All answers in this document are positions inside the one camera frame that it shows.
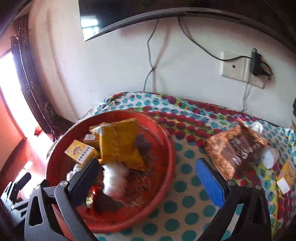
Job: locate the polka dot tablecloth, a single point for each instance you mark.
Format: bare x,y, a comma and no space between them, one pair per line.
185,208

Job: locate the white wall socket plate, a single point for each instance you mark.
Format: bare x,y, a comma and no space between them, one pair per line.
231,67

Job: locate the yellow carton box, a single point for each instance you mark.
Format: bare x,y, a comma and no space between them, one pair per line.
79,151
289,173

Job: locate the red snack packet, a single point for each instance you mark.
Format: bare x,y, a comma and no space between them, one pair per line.
92,194

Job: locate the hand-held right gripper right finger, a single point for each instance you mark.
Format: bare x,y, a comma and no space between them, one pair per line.
209,183

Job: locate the black power adapter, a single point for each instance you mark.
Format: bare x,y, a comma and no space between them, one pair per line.
256,64

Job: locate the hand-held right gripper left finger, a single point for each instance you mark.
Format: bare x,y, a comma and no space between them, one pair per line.
85,178

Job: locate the white crumpled tissue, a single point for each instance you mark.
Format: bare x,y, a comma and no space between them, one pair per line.
256,127

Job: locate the red plastic basin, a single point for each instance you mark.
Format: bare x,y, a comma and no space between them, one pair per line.
152,176

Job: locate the brown snack bag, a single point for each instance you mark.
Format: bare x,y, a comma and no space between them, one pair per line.
235,148

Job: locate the black plug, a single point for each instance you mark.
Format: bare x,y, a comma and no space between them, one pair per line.
268,75

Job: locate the brown and cream box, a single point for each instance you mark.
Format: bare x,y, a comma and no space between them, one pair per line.
90,139

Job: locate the white plastic bag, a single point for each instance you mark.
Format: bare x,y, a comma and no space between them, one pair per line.
115,180

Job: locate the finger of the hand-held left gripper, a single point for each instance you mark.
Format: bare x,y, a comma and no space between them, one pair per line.
8,192
23,180

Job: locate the wall-mounted television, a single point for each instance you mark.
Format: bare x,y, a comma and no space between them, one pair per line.
138,11

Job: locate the yellow snack bag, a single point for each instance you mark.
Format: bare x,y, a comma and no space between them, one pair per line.
120,143

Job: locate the white round container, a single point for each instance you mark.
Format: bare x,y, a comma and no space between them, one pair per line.
268,157

